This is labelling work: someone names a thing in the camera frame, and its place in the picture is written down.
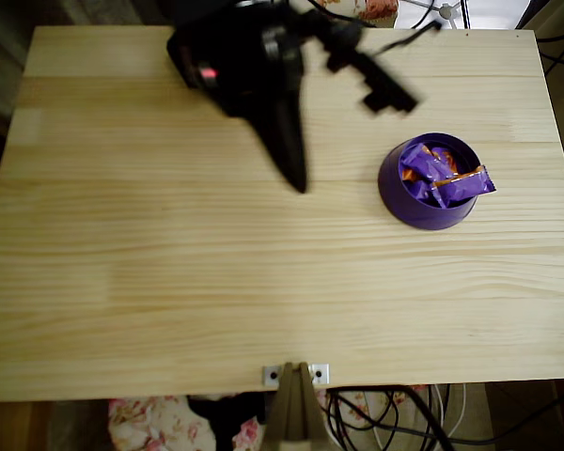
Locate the black camera cable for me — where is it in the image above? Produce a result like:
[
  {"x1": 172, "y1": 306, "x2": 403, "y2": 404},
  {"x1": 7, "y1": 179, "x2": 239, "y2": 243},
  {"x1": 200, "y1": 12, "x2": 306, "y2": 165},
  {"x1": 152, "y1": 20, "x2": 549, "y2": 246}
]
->
[{"x1": 305, "y1": 0, "x2": 444, "y2": 54}]

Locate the black cloth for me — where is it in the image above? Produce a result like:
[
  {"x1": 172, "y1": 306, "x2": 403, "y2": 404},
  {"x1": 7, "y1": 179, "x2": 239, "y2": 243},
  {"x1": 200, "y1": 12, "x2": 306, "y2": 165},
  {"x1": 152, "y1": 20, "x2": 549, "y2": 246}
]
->
[{"x1": 186, "y1": 393, "x2": 269, "y2": 451}]

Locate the metal mounting bracket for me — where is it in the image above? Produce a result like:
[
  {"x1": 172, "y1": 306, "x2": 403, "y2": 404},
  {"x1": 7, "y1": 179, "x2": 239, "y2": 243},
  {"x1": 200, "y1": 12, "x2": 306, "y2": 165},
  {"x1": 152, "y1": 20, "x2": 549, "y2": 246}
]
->
[{"x1": 261, "y1": 363, "x2": 331, "y2": 386}]

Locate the purple bowl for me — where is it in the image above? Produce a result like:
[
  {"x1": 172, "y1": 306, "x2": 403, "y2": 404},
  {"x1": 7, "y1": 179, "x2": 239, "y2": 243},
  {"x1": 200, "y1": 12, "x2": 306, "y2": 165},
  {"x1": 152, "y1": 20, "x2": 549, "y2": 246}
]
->
[{"x1": 377, "y1": 132, "x2": 484, "y2": 231}]

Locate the white cable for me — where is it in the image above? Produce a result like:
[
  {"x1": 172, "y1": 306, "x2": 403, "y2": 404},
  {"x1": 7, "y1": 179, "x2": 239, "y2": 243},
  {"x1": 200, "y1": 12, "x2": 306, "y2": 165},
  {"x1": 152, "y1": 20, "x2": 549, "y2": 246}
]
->
[{"x1": 370, "y1": 383, "x2": 469, "y2": 451}]

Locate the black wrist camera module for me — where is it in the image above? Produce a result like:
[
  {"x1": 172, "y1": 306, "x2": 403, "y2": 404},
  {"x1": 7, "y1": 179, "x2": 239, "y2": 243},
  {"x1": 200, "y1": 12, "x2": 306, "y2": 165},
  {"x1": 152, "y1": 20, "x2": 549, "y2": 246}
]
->
[{"x1": 309, "y1": 18, "x2": 425, "y2": 117}]

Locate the grey metal star base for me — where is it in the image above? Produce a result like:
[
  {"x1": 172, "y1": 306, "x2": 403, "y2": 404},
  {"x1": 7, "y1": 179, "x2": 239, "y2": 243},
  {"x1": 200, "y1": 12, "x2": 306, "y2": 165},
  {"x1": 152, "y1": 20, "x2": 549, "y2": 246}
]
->
[{"x1": 401, "y1": 0, "x2": 466, "y2": 20}]

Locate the floral fabric cushion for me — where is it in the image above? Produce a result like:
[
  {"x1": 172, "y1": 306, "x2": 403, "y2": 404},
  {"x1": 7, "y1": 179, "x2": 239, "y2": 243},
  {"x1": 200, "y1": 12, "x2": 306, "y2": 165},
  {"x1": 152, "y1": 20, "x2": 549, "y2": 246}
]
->
[
  {"x1": 107, "y1": 396, "x2": 269, "y2": 451},
  {"x1": 305, "y1": 0, "x2": 400, "y2": 28},
  {"x1": 328, "y1": 384, "x2": 429, "y2": 427}
]

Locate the olive camera stand post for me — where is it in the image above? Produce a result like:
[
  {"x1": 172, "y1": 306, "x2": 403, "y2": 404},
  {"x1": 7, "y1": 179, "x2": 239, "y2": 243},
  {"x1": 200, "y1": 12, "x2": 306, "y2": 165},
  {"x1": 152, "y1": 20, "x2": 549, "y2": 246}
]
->
[{"x1": 261, "y1": 361, "x2": 330, "y2": 451}]

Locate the thick black cable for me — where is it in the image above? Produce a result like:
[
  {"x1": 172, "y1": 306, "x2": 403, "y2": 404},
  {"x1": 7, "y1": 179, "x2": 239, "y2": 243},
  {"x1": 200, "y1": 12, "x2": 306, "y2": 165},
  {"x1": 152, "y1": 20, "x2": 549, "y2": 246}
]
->
[{"x1": 389, "y1": 384, "x2": 458, "y2": 451}]

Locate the purple orange candy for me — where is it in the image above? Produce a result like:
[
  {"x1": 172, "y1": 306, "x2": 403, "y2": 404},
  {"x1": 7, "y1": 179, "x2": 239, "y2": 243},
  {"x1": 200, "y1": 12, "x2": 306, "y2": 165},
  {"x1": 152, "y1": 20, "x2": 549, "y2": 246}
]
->
[
  {"x1": 407, "y1": 180, "x2": 441, "y2": 208},
  {"x1": 399, "y1": 143, "x2": 455, "y2": 185},
  {"x1": 430, "y1": 147, "x2": 460, "y2": 176},
  {"x1": 429, "y1": 163, "x2": 497, "y2": 209}
]

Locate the thin black cable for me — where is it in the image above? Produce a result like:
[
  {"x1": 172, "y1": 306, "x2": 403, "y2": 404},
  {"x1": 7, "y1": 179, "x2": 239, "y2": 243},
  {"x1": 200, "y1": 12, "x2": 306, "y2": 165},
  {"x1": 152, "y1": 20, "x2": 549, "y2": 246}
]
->
[
  {"x1": 535, "y1": 27, "x2": 564, "y2": 81},
  {"x1": 326, "y1": 387, "x2": 564, "y2": 447}
]

